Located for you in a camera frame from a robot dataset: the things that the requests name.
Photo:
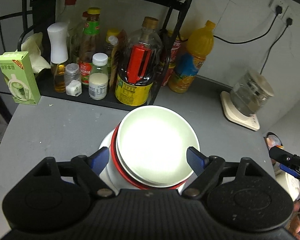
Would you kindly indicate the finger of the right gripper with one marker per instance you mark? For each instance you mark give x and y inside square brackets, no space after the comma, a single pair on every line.
[293,170]

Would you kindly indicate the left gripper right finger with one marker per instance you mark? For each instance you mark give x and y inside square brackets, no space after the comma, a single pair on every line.
[207,170]

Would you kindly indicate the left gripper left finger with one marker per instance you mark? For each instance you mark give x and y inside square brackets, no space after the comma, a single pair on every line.
[88,170]

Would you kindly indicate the white deep plate Sweet print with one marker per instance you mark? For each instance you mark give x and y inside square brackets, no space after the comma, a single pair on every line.
[113,178]

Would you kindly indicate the red and black bowl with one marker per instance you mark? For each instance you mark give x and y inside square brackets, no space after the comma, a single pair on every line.
[148,164]

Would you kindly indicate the cream bowl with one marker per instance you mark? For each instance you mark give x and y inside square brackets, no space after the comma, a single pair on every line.
[161,123]

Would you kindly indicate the person right hand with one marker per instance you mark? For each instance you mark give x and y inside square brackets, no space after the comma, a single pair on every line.
[294,226]

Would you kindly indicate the white air fryer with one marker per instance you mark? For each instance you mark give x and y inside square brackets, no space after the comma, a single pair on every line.
[289,183]

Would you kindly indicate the brown bowl with wrappers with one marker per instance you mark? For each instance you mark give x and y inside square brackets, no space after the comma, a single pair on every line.
[272,140]

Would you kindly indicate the glass electric kettle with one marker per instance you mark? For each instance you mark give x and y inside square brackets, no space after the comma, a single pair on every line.
[251,92]

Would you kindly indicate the white cap powder bottle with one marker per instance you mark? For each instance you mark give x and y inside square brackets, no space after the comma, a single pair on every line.
[98,78]

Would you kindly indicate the small clear salt jar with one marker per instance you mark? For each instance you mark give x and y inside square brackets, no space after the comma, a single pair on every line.
[72,78]

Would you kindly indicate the large soy sauce bottle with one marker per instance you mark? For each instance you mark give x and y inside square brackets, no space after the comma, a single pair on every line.
[137,70]

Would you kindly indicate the green label sauce bottle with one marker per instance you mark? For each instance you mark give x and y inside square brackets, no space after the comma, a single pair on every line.
[90,43]

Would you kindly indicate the yellow cap small bottle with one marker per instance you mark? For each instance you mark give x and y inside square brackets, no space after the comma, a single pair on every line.
[114,47]

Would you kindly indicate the upper red can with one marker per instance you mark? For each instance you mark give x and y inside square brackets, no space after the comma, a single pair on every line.
[175,49]

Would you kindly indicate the orange juice bottle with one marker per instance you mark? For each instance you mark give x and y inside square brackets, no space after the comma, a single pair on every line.
[199,45]

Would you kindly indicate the green carton box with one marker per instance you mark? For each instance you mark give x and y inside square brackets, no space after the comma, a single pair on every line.
[19,77]

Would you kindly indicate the crumpled white paper towel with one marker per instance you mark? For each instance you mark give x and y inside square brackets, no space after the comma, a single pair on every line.
[33,46]

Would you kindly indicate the white cap oil sprayer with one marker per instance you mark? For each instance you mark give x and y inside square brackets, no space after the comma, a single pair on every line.
[58,33]

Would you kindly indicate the red cap clear bottle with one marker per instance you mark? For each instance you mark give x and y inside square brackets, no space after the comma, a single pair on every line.
[68,14]

